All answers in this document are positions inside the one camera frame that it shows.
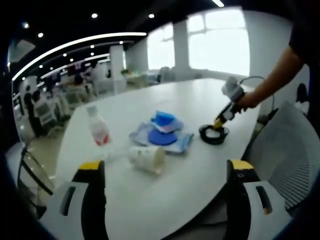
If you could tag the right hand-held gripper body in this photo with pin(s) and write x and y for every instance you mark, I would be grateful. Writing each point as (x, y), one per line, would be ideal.
(232, 88)

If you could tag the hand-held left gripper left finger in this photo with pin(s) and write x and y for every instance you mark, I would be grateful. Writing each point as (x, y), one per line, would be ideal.
(92, 200)

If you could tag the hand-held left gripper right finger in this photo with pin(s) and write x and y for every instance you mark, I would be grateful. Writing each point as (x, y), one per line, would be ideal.
(237, 200)

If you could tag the small blue packet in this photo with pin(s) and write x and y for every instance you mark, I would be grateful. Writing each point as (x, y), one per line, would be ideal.
(165, 121)

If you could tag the white paper cup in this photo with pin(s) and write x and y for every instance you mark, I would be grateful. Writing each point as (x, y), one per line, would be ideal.
(147, 157)

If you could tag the clear bottle with red label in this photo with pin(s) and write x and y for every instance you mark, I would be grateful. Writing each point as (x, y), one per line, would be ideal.
(98, 127)

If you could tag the person's right hand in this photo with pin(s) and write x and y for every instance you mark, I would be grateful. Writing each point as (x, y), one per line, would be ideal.
(247, 101)

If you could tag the large bright window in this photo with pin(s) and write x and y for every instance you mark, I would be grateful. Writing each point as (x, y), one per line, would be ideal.
(220, 45)

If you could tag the white table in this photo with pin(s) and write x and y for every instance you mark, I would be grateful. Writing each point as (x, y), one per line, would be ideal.
(190, 180)

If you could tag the white mesh chair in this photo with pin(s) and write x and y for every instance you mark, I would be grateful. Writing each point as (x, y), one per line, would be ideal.
(287, 155)

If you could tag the narrow bright window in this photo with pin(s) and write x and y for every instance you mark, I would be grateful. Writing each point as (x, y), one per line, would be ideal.
(161, 51)

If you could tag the short ceiling light strip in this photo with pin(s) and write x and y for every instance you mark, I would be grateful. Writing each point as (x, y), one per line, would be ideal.
(218, 2)

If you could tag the person's dark sleeve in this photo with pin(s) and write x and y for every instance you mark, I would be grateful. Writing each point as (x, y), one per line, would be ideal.
(306, 30)

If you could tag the long curved ceiling light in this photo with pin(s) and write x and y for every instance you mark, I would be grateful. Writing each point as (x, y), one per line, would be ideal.
(62, 45)

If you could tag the black frame chair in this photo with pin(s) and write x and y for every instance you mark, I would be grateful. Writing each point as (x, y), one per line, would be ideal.
(37, 172)

